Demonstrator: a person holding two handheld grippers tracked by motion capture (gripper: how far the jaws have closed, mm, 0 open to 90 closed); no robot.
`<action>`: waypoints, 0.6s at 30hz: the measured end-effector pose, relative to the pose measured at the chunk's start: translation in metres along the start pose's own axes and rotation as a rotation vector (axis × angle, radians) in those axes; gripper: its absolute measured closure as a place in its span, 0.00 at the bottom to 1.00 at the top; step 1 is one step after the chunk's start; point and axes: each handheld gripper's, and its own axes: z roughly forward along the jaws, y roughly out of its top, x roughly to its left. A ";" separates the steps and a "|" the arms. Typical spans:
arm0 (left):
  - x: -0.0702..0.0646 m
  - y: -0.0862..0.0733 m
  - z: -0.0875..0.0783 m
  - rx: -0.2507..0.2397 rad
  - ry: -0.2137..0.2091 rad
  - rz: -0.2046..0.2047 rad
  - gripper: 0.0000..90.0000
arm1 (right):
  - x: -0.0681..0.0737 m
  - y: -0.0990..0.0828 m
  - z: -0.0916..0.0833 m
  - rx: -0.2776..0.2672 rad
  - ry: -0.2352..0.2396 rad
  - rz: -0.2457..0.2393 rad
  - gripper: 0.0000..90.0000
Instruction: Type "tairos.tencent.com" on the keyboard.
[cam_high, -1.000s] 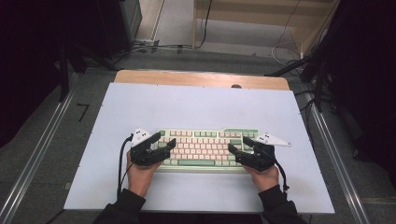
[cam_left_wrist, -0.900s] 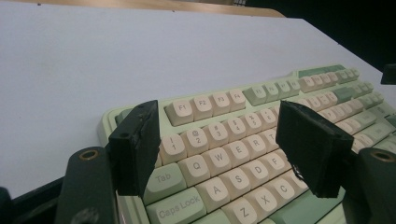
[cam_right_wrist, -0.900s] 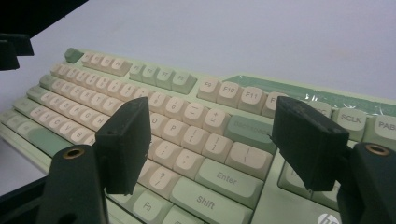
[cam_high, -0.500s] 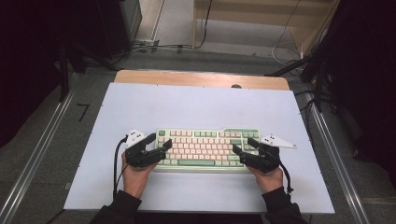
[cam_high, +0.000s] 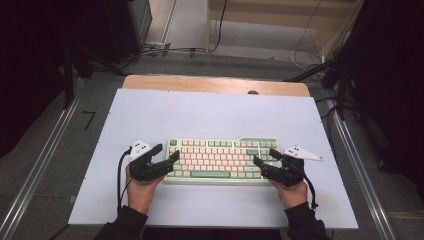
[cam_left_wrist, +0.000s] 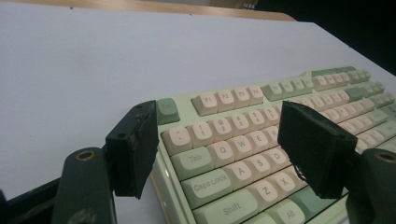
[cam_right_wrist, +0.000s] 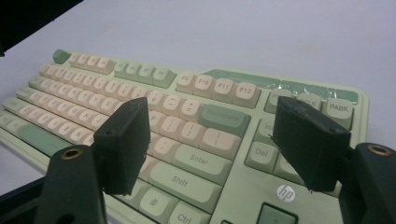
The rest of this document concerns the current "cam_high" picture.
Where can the wooden table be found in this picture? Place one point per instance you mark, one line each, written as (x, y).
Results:
(213, 85)

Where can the green and pink keyboard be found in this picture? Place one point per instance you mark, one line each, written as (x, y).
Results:
(216, 160)

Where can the person's right hand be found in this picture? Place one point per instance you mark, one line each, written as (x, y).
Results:
(295, 196)

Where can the black cabinet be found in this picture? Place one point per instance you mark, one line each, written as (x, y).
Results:
(128, 30)

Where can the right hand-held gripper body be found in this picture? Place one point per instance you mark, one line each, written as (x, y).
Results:
(291, 175)

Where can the person's left hand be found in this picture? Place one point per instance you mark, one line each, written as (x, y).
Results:
(141, 195)

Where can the aluminium floor rail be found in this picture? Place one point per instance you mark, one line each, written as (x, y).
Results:
(36, 173)
(361, 173)

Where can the white table board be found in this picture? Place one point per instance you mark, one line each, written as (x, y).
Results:
(213, 113)

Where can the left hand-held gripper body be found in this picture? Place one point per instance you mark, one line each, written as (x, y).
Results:
(141, 170)

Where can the wooden shelf unit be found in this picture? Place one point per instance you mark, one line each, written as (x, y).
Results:
(276, 20)

